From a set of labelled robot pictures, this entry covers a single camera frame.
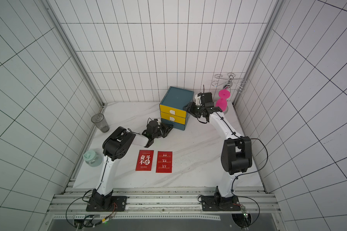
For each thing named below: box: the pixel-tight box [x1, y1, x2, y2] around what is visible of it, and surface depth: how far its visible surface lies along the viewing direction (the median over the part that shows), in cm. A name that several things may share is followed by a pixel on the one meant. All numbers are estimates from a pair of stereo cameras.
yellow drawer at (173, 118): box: [160, 111, 187, 125], surface depth 97 cm
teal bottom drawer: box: [160, 118, 186, 131], surface depth 101 cm
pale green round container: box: [82, 150, 103, 167], surface depth 84 cm
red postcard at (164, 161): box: [155, 151, 173, 173], surface depth 89 cm
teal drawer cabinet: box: [159, 86, 195, 131], surface depth 97 cm
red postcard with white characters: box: [135, 149, 155, 171], surface depth 89 cm
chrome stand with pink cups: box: [211, 72, 248, 114], surface depth 97 cm
